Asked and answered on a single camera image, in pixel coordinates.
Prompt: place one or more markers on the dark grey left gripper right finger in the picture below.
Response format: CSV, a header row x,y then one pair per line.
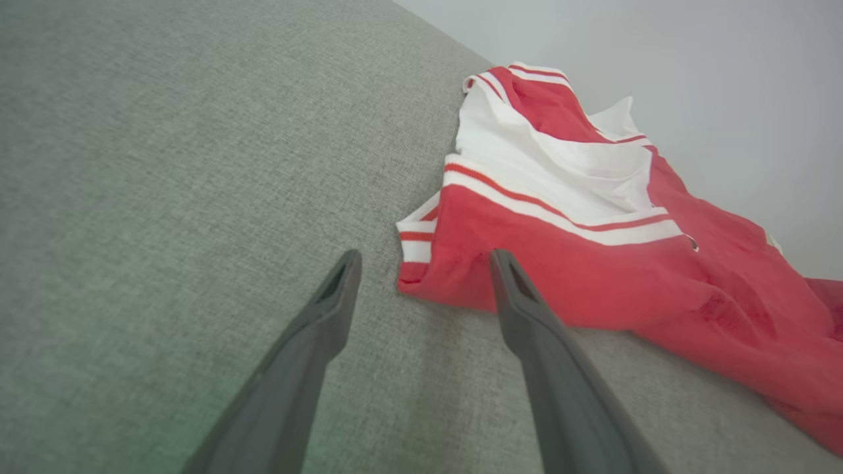
x,y
566,408

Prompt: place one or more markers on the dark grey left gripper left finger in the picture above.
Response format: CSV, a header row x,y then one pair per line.
x,y
290,395

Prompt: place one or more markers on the red shirt with white sleeves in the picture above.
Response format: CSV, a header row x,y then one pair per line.
x,y
625,276

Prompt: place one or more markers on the grey fabric sofa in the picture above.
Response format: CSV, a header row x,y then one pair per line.
x,y
164,164

